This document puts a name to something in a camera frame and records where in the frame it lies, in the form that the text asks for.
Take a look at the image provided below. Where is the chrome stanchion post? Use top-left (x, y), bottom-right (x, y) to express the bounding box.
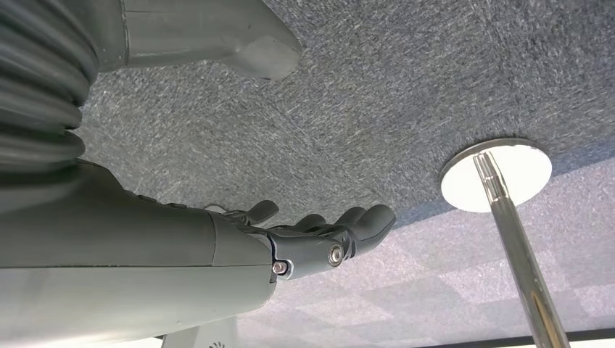
top-left (438, 138), bottom-right (573, 348)

